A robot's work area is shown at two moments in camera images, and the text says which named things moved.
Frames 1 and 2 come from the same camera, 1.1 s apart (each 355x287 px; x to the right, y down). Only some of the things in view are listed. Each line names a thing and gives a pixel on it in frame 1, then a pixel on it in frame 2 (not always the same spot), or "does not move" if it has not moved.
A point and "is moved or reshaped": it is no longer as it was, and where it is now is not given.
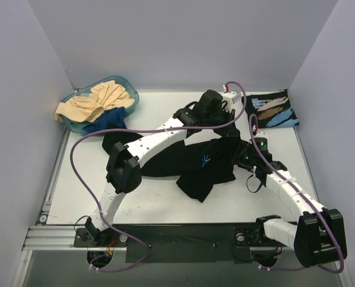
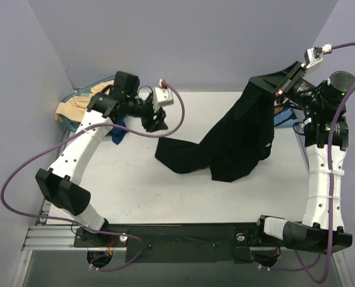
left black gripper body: x=226 y=125 → x=149 y=116
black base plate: x=169 y=243 does not move
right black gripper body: x=243 y=148 → x=288 y=79
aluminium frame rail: x=58 y=237 does not move
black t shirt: x=202 y=159 is moved or reshaped
